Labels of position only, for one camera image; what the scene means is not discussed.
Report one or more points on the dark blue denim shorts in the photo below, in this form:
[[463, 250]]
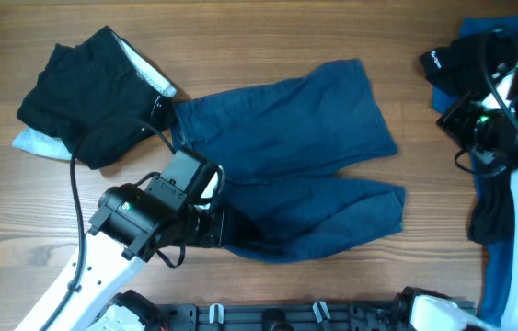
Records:
[[282, 147]]

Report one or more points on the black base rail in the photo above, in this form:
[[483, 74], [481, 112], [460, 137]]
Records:
[[358, 316]]

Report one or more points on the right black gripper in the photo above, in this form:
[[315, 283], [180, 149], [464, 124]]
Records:
[[451, 121]]

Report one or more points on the blue polo shirt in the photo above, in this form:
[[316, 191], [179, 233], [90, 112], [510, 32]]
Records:
[[498, 272]]

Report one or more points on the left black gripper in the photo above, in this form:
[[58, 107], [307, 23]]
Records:
[[212, 236]]

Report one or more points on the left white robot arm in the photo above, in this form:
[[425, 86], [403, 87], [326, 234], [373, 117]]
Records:
[[132, 224]]

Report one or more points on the black polo shirt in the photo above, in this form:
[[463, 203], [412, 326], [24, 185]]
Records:
[[456, 70]]

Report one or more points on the folded black shorts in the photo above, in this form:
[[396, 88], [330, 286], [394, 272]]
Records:
[[88, 96]]

